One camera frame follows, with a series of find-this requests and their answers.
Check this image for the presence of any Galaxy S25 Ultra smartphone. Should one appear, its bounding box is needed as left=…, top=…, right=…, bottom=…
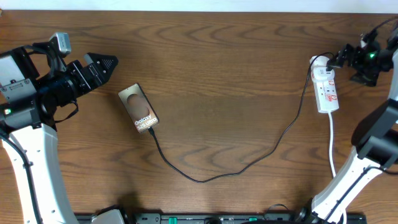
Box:
left=118, top=83, right=159, bottom=133

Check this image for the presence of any black USB charging cable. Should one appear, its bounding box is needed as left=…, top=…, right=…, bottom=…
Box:
left=147, top=52, right=335, bottom=184

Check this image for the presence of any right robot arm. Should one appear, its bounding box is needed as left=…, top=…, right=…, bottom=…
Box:
left=295, top=27, right=397, bottom=223

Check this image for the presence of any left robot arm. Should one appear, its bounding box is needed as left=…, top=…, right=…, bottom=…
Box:
left=1, top=42, right=125, bottom=223

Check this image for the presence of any white power strip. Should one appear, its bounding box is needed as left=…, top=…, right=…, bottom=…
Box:
left=310, top=56, right=339, bottom=114

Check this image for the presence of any white power strip cord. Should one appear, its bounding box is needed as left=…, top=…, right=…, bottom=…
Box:
left=327, top=112, right=348, bottom=224

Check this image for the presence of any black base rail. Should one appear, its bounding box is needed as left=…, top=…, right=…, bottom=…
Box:
left=74, top=212, right=368, bottom=224

